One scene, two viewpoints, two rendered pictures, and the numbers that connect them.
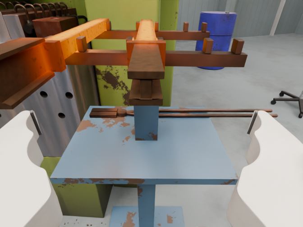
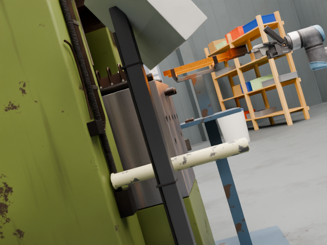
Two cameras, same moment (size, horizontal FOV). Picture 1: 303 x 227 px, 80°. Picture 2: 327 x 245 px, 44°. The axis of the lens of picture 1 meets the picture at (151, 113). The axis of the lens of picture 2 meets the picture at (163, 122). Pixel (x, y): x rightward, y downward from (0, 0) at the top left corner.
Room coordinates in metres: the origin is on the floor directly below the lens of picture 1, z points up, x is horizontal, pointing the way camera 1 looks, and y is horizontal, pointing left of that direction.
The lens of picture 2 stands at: (0.41, 2.09, 0.76)
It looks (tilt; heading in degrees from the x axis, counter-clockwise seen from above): 0 degrees down; 276
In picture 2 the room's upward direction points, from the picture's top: 17 degrees counter-clockwise
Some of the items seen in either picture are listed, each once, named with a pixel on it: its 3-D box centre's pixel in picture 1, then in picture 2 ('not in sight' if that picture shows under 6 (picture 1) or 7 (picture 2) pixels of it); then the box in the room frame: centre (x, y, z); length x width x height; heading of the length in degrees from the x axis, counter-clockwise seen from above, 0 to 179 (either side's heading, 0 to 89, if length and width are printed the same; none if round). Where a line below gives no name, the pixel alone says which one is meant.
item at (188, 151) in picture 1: (146, 136); (208, 117); (0.40, 0.01, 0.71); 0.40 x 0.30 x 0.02; 91
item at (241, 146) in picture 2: not in sight; (179, 163); (0.53, 0.84, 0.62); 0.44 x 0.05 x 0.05; 177
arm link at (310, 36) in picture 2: not in sight; (309, 36); (-0.20, -0.01, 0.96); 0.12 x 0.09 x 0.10; 2
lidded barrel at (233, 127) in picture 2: not in sight; (234, 128); (-0.01, -5.04, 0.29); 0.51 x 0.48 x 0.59; 23
